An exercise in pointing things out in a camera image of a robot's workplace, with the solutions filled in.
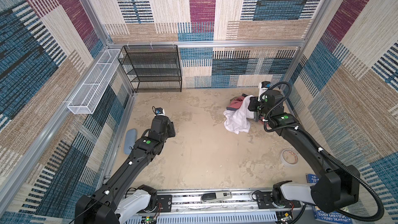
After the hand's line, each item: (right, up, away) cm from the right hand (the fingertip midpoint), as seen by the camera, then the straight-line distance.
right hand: (251, 99), depth 81 cm
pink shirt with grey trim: (-5, -2, +13) cm, 14 cm away
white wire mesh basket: (-77, 0, -10) cm, 78 cm away
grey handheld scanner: (-23, -44, -11) cm, 51 cm away
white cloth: (-4, -12, +9) cm, 15 cm away
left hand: (-42, -12, 0) cm, 44 cm away
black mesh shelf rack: (-60, +22, +28) cm, 70 cm away
